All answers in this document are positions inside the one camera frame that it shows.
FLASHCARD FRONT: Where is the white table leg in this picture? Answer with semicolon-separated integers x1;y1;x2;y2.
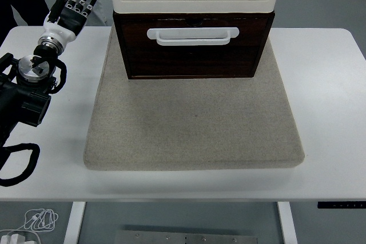
63;201;86;244
276;201;298;244

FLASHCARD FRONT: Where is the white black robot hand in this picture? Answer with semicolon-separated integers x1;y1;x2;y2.
42;0;98;45

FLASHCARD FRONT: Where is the white drawer handle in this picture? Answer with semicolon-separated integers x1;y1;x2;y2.
146;27;240;46

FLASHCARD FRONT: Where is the dark brown wooden drawer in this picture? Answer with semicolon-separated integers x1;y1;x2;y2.
120;17;270;79

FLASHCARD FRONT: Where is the dark brown drawer case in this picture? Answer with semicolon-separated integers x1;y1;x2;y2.
112;10;277;81

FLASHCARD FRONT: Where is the white cable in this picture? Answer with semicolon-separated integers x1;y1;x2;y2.
0;208;59;244

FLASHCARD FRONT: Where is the grey metal plate with screws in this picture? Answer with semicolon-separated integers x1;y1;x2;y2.
114;229;260;244

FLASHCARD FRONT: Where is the black table control panel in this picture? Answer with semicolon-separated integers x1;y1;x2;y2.
317;201;366;210

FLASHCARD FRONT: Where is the white power adapter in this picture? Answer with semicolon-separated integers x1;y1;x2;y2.
0;234;27;244

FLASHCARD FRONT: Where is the beige fabric mat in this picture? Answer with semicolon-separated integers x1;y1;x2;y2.
82;28;305;171

